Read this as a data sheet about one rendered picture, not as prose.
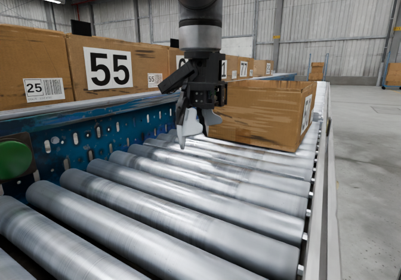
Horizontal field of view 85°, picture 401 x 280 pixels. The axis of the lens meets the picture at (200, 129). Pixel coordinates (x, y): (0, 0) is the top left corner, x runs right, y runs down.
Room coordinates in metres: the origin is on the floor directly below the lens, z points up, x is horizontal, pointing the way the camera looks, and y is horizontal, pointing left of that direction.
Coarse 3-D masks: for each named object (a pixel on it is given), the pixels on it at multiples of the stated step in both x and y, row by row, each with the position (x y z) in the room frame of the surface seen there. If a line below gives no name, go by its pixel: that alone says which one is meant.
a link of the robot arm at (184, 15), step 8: (184, 8) 0.46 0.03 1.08; (208, 8) 0.45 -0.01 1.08; (216, 8) 0.47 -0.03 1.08; (184, 16) 0.47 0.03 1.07; (192, 16) 0.46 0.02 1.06; (200, 16) 0.45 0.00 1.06; (208, 16) 0.46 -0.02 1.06; (216, 16) 0.47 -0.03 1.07; (184, 24) 0.47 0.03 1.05; (192, 24) 0.46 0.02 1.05; (200, 24) 0.45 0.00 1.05; (208, 24) 0.46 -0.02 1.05; (216, 24) 0.47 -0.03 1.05
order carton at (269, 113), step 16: (256, 80) 1.02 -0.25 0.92; (272, 80) 0.98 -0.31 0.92; (224, 96) 0.67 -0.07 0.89; (240, 96) 0.64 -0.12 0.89; (256, 96) 0.62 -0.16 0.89; (272, 96) 0.59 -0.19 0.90; (288, 96) 0.57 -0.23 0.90; (304, 96) 0.60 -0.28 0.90; (224, 112) 0.67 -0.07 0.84; (240, 112) 0.64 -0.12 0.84; (256, 112) 0.62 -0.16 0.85; (272, 112) 0.59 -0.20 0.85; (288, 112) 0.57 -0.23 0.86; (224, 128) 0.67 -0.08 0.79; (240, 128) 0.64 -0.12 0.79; (256, 128) 0.62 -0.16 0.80; (272, 128) 0.59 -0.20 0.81; (288, 128) 0.57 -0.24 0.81; (256, 144) 0.61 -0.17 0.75; (272, 144) 0.59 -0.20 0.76; (288, 144) 0.57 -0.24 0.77
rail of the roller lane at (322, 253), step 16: (320, 144) 0.64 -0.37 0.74; (320, 160) 0.52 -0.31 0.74; (320, 176) 0.43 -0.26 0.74; (320, 192) 0.37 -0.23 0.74; (336, 192) 0.37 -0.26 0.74; (320, 208) 0.32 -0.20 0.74; (336, 208) 0.32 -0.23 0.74; (320, 224) 0.28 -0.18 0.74; (336, 224) 0.28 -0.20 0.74; (320, 240) 0.26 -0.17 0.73; (336, 240) 0.25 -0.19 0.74; (304, 256) 0.26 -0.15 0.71; (320, 256) 0.23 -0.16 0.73; (336, 256) 0.22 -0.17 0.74; (304, 272) 0.20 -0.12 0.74; (320, 272) 0.21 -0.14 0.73; (336, 272) 0.20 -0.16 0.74
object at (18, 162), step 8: (0, 144) 0.36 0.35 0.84; (8, 144) 0.37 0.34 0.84; (16, 144) 0.38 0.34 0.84; (24, 144) 0.39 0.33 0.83; (0, 152) 0.36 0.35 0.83; (8, 152) 0.36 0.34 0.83; (16, 152) 0.37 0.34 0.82; (24, 152) 0.39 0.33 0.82; (0, 160) 0.35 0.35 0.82; (8, 160) 0.36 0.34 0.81; (16, 160) 0.37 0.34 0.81; (24, 160) 0.38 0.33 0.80; (0, 168) 0.35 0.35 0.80; (8, 168) 0.36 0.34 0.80; (16, 168) 0.37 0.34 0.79; (24, 168) 0.38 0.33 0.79; (0, 176) 0.35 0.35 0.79; (8, 176) 0.36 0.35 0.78; (16, 176) 0.37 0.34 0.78
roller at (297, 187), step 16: (160, 160) 0.55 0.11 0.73; (176, 160) 0.53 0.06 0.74; (192, 160) 0.51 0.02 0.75; (208, 160) 0.51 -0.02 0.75; (224, 176) 0.45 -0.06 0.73; (240, 176) 0.44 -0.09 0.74; (256, 176) 0.43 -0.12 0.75; (272, 176) 0.42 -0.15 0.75; (288, 192) 0.39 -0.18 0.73; (304, 192) 0.38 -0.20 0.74
